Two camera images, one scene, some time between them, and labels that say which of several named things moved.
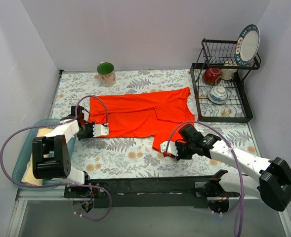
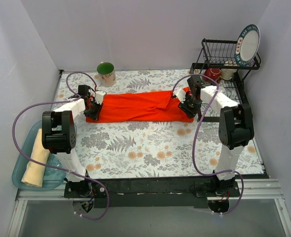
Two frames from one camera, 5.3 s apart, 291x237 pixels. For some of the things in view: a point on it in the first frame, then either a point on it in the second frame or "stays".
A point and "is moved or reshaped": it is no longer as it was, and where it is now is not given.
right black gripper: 179,150 → 188,108
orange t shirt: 159,114 is moved or reshaped
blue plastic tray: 25,152 stays
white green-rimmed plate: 247,44 stays
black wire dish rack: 220,92 stays
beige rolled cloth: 29,177 stays
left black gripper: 89,130 → 93,111
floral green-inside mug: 106,74 stays
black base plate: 187,192 stays
